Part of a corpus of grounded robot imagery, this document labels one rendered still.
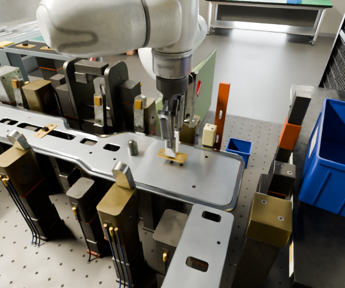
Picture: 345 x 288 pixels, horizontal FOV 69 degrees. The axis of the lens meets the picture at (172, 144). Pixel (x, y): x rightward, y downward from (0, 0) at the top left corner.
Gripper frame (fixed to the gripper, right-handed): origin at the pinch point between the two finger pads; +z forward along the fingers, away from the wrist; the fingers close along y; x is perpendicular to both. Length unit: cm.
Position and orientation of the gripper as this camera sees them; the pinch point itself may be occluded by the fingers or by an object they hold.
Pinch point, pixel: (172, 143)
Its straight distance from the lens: 69.3
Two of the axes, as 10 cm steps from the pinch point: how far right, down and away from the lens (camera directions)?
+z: 0.0, 8.0, 6.0
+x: 9.4, 2.1, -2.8
